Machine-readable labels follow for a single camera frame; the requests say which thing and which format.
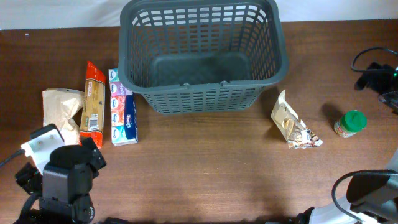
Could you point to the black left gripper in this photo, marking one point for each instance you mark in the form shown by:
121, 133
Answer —
94, 158

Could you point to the green lid jar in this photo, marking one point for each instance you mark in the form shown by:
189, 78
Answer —
350, 123

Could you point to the beige snack pouch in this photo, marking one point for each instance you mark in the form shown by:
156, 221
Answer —
293, 129

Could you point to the grey plastic basket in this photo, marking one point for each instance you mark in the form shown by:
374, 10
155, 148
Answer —
196, 56

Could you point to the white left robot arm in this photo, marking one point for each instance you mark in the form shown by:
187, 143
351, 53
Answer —
66, 182

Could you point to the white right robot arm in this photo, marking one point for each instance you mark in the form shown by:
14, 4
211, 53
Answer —
364, 196

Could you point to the spaghetti packet red ends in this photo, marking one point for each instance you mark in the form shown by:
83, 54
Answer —
92, 119

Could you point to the Kleenex tissue multipack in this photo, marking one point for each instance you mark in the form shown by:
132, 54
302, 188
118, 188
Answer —
123, 112

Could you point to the beige grain bag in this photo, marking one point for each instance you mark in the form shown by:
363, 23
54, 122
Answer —
60, 105

